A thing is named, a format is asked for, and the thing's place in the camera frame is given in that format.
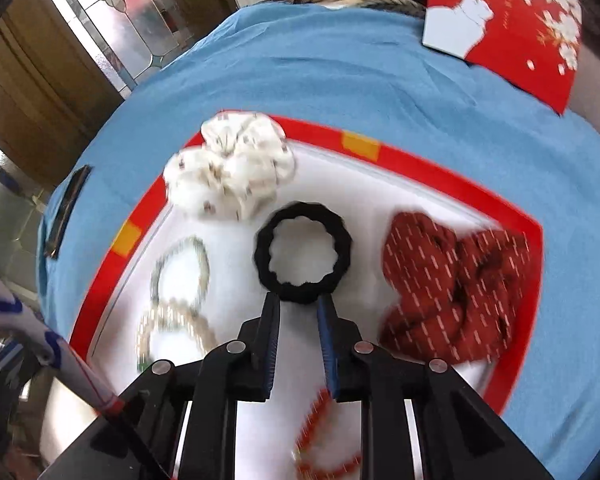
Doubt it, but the red bead bracelet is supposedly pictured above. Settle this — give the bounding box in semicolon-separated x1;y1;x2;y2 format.
292;386;365;480

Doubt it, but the grey-green bead bracelet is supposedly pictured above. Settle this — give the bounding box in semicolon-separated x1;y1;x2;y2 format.
149;234;212;312

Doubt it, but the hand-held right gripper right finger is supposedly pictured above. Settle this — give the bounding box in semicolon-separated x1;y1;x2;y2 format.
316;293;556;480

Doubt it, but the red-rimmed white box tray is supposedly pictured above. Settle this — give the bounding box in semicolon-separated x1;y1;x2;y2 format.
68;110;545;480

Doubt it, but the black rectangular hair clip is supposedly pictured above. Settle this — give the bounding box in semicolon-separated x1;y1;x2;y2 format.
44;163;94;260

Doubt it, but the blue blanket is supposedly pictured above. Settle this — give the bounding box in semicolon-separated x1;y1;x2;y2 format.
36;2;600;480

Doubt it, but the red floral box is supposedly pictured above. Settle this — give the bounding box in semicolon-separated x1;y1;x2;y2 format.
422;0;584;115

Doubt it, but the thick black hair tie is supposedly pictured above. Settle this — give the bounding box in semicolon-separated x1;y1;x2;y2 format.
253;200;354;306

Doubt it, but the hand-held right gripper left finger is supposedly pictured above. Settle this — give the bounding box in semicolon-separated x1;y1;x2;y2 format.
40;290;282;480

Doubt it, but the wooden door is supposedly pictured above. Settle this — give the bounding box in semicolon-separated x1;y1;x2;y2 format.
0;0;127;192

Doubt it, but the leaded glass door panel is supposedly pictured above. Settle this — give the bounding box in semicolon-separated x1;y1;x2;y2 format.
36;0;207;99

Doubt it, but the white cherry print scrunchie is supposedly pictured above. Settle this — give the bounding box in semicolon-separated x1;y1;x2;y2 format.
163;112;297;222

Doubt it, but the pearl bracelet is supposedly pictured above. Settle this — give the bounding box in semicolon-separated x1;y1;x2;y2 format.
137;297;220;367

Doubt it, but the white blue-marked cord wrap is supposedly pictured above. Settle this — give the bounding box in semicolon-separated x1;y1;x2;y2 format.
0;260;127;413

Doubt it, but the red polka dot scrunchie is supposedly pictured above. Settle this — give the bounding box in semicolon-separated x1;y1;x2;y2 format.
378;211;532;366

